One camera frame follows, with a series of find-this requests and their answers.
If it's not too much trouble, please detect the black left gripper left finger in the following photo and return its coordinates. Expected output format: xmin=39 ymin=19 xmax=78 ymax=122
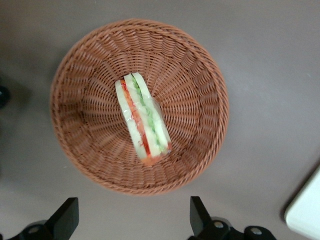
xmin=0 ymin=197 xmax=80 ymax=240

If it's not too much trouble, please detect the round brown wicker basket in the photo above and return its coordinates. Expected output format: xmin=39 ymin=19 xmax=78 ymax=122
xmin=49 ymin=17 xmax=230 ymax=197

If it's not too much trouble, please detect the triangle sandwich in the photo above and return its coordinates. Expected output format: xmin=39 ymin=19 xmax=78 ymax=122
xmin=114 ymin=71 xmax=173 ymax=166

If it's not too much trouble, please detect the beige plastic tray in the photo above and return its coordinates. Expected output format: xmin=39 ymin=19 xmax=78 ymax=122
xmin=284 ymin=164 xmax=320 ymax=240

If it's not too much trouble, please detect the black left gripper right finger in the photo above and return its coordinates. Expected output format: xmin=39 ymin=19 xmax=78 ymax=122
xmin=188 ymin=196 xmax=276 ymax=240

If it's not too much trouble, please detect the black machine power cable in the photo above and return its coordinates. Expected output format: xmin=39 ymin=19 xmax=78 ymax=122
xmin=0 ymin=73 xmax=12 ymax=111

